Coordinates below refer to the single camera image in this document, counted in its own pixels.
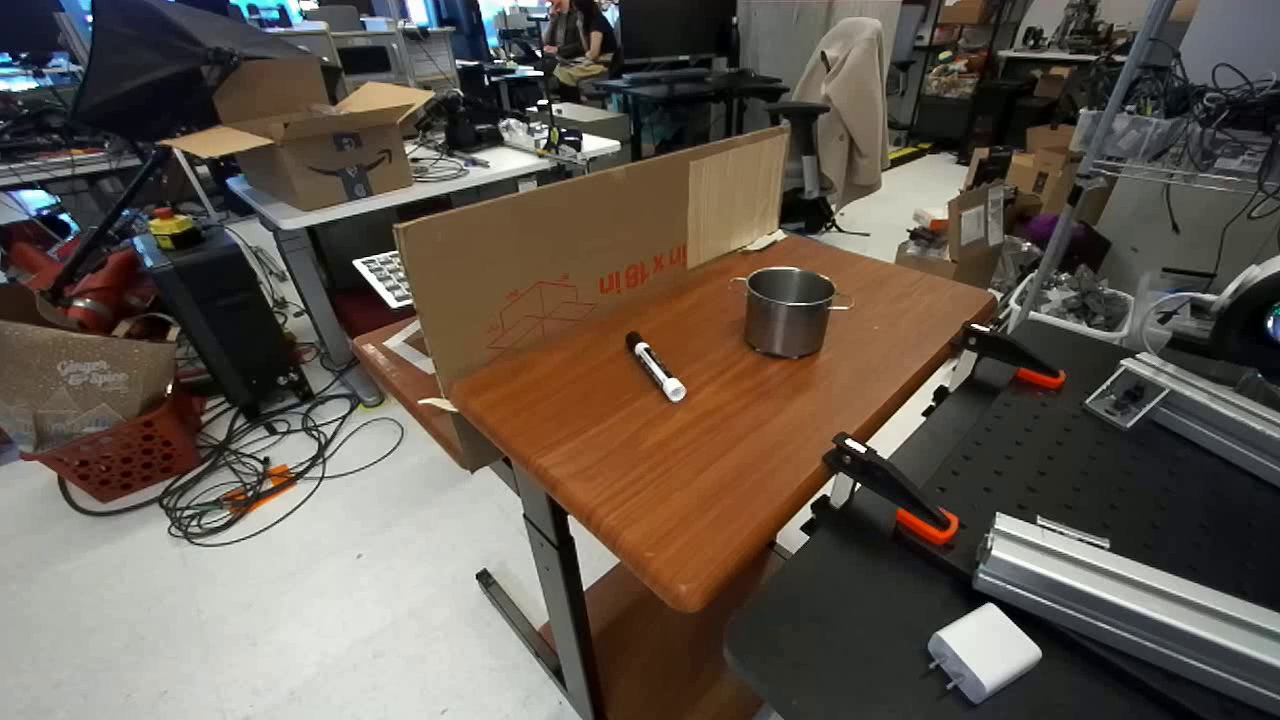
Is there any aluminium extrusion rail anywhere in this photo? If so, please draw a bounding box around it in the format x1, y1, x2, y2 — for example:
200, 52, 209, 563
1120, 352, 1280, 487
973, 512, 1280, 710

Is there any near aluminium extrusion rail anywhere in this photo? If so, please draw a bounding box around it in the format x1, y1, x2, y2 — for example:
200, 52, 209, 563
973, 512, 1280, 710

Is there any far aluminium extrusion rail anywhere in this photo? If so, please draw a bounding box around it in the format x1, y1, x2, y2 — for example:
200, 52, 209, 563
1120, 352, 1280, 487

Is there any stainless steel pot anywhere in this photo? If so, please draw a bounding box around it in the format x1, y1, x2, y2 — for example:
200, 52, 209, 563
739, 262, 852, 361

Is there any brown cardboard panel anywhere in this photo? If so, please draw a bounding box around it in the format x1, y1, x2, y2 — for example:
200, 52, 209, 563
391, 129, 788, 384

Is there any orange-handled black clamp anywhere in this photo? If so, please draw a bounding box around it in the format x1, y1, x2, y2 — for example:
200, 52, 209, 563
963, 325, 1070, 392
824, 432, 963, 549

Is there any far orange-handled black clamp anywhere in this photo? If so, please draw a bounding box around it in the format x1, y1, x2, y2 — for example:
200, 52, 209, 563
963, 325, 1070, 392

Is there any black optical breadboard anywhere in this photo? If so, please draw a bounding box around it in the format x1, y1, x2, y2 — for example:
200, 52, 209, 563
728, 325, 1280, 720

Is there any black metal table leg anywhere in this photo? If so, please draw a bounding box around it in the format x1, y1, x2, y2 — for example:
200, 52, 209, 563
476, 460, 604, 720

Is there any beige jacket on chair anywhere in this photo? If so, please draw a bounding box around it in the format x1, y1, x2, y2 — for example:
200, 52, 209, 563
794, 16, 890, 202

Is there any brown paper bag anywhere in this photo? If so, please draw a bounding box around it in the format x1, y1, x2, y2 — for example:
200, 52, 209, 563
0, 318, 176, 450

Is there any white power adapter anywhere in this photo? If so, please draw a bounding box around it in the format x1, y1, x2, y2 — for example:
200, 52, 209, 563
929, 604, 1044, 703

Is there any black and white dry-erase marker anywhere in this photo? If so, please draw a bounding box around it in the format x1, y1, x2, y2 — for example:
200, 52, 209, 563
625, 330, 690, 405

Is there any near orange-handled black clamp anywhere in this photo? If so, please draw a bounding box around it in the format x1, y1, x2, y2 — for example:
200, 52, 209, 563
824, 432, 963, 549

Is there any open cardboard box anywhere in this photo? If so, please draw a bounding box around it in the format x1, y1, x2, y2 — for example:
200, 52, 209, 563
171, 54, 434, 209

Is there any red plastic basket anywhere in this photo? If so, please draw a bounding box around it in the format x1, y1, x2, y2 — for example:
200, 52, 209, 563
41, 392, 203, 503

